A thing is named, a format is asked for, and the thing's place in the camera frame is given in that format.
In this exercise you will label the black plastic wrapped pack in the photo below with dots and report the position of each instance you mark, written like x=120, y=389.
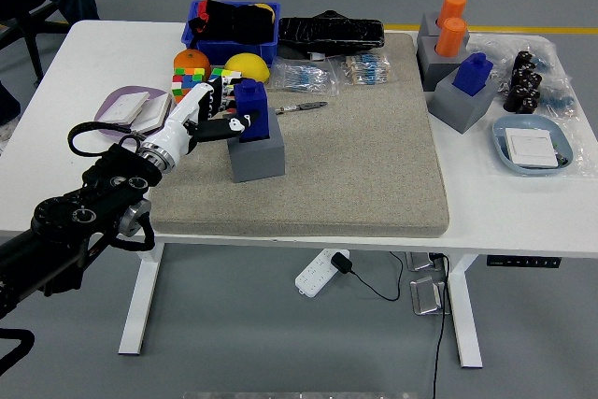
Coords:
x=327, y=32

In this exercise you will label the multicoloured puzzle cube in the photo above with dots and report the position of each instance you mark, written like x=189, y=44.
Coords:
x=224, y=73
x=184, y=81

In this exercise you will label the white table leg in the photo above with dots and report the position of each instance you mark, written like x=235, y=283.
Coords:
x=462, y=315
x=142, y=301

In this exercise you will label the clear crinkled plastic bag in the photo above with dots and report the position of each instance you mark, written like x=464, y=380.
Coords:
x=553, y=76

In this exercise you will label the black plug adapter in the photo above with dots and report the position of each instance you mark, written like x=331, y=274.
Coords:
x=340, y=262

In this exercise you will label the light blue shallow tray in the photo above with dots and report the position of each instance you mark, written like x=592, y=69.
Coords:
x=528, y=122

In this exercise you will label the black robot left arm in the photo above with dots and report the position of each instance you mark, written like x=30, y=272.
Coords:
x=79, y=217

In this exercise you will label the black chair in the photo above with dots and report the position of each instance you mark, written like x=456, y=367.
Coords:
x=30, y=39

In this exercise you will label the grey seal holder block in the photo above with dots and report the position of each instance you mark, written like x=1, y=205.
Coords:
x=434, y=69
x=427, y=25
x=259, y=163
x=455, y=111

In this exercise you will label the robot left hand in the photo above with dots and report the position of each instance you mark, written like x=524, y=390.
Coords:
x=180, y=125

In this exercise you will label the blue square seal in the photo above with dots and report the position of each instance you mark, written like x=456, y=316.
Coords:
x=254, y=100
x=473, y=76

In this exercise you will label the black cylindrical capacitor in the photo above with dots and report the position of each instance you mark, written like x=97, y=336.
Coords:
x=527, y=79
x=517, y=93
x=529, y=104
x=524, y=61

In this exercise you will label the grey-brown mat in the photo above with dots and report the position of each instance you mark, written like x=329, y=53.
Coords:
x=350, y=161

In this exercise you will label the yellow lemon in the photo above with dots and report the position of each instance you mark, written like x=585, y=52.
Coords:
x=247, y=69

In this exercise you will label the black table control panel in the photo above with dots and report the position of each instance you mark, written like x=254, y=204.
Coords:
x=523, y=261

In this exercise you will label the orange fruit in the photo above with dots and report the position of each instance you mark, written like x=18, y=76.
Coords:
x=191, y=60

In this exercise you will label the purple shallow tray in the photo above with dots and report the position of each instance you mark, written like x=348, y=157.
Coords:
x=105, y=107

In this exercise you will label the yellow round item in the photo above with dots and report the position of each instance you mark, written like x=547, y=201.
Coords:
x=267, y=8

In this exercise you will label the orange cylindrical seal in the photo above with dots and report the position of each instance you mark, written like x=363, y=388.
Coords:
x=451, y=39
x=452, y=9

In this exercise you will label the metal floor socket box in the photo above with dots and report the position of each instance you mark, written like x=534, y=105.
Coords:
x=420, y=262
x=427, y=296

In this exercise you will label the black cloth bundle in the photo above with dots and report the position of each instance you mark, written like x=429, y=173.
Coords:
x=233, y=20

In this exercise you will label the clear bag of taped resistors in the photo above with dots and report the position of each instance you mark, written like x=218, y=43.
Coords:
x=366, y=69

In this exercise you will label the blue plastic bin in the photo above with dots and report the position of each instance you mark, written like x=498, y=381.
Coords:
x=243, y=51

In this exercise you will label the clear bag of blue resistors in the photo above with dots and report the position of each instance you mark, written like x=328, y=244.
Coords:
x=303, y=76

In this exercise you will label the white power strip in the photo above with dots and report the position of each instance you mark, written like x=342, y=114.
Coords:
x=313, y=277

